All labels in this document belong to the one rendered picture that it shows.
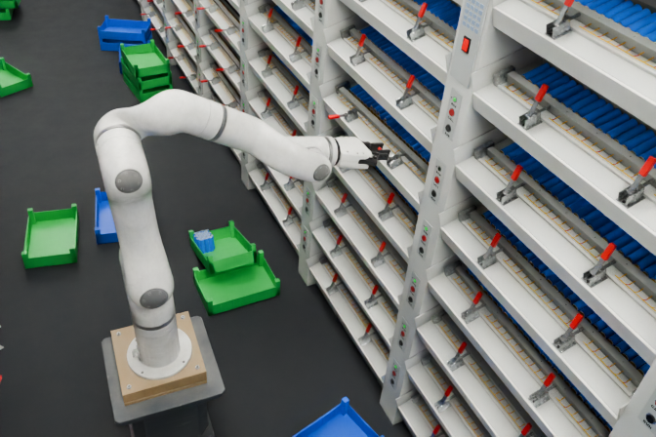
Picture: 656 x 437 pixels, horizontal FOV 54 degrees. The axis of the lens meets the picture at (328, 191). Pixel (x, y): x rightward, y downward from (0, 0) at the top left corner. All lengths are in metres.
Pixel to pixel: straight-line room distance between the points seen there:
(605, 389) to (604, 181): 0.43
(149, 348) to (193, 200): 1.30
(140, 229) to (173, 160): 1.81
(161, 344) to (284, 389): 0.60
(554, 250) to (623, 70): 0.39
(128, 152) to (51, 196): 1.84
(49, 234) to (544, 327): 2.19
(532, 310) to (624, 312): 0.27
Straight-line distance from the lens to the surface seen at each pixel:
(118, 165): 1.43
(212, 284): 2.70
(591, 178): 1.27
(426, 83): 1.79
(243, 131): 1.52
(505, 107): 1.41
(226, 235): 2.90
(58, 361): 2.55
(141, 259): 1.66
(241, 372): 2.42
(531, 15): 1.35
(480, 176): 1.53
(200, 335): 2.17
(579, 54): 1.24
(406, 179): 1.80
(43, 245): 3.00
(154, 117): 1.45
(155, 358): 1.98
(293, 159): 1.53
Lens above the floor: 1.94
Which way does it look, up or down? 37 degrees down
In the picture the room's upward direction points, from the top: 5 degrees clockwise
